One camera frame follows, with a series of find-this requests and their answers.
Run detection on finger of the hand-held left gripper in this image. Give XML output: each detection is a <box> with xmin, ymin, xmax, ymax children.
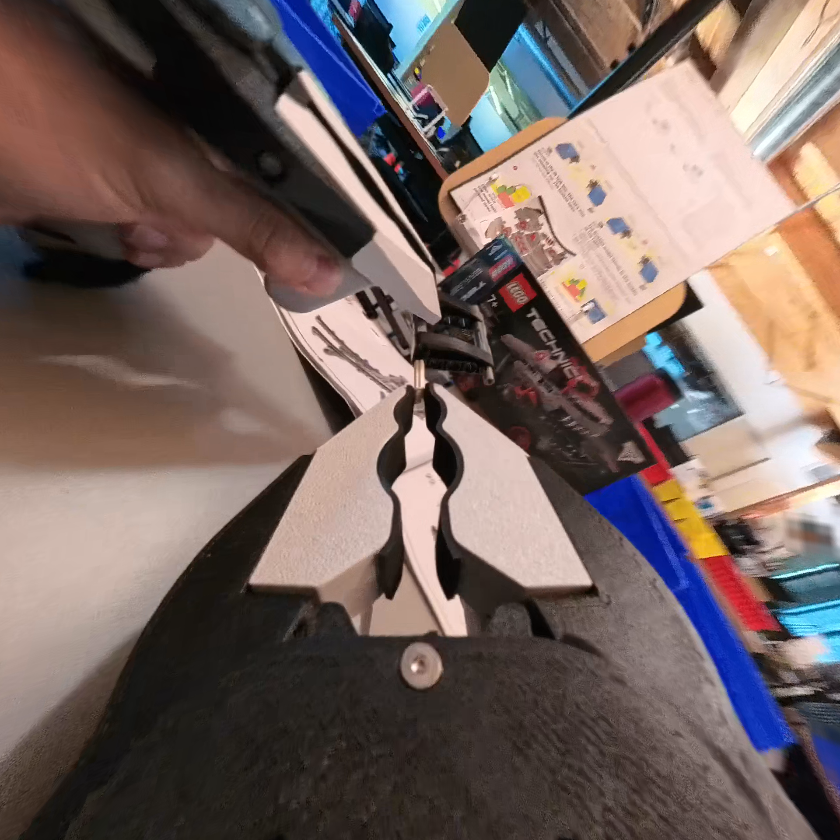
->
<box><xmin>266</xmin><ymin>71</ymin><xmax>442</xmax><ymax>326</ymax></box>
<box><xmin>314</xmin><ymin>71</ymin><xmax>438</xmax><ymax>270</ymax></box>

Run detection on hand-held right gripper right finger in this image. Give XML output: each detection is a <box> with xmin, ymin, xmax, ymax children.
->
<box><xmin>424</xmin><ymin>384</ymin><xmax>595</xmax><ymax>636</ymax></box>

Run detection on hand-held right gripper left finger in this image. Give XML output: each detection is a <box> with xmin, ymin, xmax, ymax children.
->
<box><xmin>249</xmin><ymin>386</ymin><xmax>417</xmax><ymax>636</ymax></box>

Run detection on black toy beam assembly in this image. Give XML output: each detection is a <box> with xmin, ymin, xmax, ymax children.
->
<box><xmin>412</xmin><ymin>328</ymin><xmax>494</xmax><ymax>389</ymax></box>

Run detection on grey desk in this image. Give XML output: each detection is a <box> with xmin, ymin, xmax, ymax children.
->
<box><xmin>0</xmin><ymin>239</ymin><xmax>358</xmax><ymax>788</ymax></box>

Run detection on person's left hand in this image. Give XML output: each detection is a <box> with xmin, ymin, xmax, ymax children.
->
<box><xmin>0</xmin><ymin>0</ymin><xmax>349</xmax><ymax>299</ymax></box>

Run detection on brown cardboard sheet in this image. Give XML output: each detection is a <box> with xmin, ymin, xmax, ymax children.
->
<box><xmin>402</xmin><ymin>23</ymin><xmax>490</xmax><ymax>127</ymax></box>

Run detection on black toy car box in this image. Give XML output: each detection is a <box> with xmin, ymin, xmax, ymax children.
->
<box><xmin>438</xmin><ymin>235</ymin><xmax>659</xmax><ymax>496</ymax></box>

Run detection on yellow plastic bins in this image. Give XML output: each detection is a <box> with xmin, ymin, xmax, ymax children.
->
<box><xmin>656</xmin><ymin>479</ymin><xmax>729</xmax><ymax>559</ymax></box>

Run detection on black monitor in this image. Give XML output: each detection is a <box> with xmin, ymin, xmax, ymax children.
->
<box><xmin>454</xmin><ymin>0</ymin><xmax>527</xmax><ymax>72</ymax></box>

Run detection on maroon cylinder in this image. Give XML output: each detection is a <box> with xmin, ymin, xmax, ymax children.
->
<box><xmin>613</xmin><ymin>371</ymin><xmax>683</xmax><ymax>421</ymax></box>

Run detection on red plastic bins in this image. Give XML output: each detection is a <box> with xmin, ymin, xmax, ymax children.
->
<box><xmin>702</xmin><ymin>554</ymin><xmax>782</xmax><ymax>634</ymax></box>

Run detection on clipboard with instruction sheet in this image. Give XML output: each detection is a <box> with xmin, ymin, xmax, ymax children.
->
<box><xmin>437</xmin><ymin>60</ymin><xmax>815</xmax><ymax>365</ymax></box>

